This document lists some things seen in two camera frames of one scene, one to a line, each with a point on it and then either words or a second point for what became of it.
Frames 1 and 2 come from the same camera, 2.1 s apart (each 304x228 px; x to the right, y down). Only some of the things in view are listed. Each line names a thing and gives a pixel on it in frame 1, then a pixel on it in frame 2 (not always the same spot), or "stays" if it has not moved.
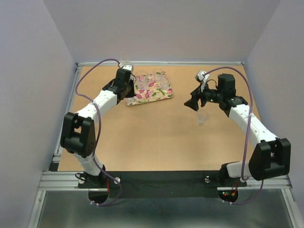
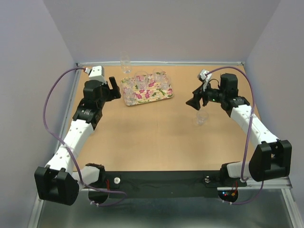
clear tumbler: (141, 78) stays
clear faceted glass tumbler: (160, 75) stays
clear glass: (165, 82) stays
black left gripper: (131, 94) → (115, 88)
